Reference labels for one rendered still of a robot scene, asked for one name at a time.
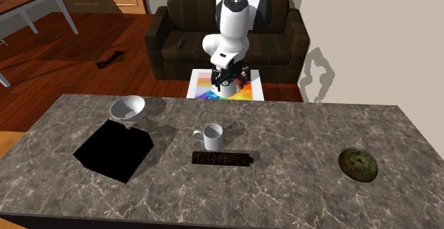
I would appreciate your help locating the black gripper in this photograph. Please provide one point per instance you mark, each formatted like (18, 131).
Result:
(227, 74)

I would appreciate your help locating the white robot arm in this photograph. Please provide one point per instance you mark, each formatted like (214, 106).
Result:
(230, 30)

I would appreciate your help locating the rainbow patterned robot stand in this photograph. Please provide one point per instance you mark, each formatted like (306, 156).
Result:
(251, 91)

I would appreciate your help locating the dark brown sofa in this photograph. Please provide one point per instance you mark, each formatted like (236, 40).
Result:
(277, 44)

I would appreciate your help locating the white mug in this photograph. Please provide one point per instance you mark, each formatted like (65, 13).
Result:
(213, 139)

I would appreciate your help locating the dark brown cylinder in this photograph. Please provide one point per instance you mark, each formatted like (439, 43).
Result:
(222, 158)

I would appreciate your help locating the white bowl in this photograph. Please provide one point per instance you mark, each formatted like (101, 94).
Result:
(129, 107)

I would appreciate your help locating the dark brown elongated object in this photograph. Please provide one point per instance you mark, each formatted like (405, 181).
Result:
(111, 60)

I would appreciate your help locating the black box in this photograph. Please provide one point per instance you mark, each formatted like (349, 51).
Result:
(114, 152)

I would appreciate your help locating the green brown round fruit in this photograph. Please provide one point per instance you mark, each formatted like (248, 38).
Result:
(358, 165)

